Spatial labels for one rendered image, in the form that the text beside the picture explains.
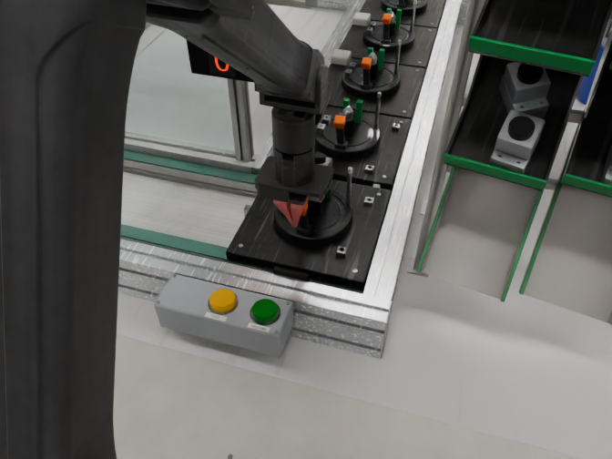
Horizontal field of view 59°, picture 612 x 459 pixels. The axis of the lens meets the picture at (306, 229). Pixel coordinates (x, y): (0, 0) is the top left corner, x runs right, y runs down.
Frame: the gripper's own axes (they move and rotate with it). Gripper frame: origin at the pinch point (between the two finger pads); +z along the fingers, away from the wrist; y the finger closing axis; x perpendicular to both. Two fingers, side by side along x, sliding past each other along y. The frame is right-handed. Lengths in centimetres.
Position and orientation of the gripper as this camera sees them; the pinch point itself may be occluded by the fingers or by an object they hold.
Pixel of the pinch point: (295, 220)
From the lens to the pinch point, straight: 84.0
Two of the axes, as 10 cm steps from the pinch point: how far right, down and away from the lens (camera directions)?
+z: 0.0, 7.2, 6.9
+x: -2.8, 6.7, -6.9
